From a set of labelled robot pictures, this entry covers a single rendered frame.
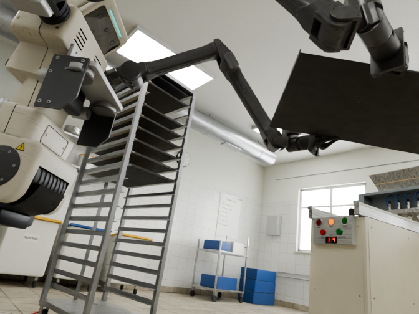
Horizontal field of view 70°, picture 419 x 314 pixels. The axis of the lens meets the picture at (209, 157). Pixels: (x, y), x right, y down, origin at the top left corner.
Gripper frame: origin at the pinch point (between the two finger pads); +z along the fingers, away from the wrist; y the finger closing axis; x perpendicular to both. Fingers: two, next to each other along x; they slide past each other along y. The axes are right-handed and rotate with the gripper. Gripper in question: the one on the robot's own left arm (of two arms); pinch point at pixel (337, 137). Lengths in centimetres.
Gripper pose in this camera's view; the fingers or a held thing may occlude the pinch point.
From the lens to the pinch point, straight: 115.9
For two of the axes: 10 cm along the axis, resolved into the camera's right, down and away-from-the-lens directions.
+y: -1.8, 9.3, -3.3
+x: -7.0, -3.5, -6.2
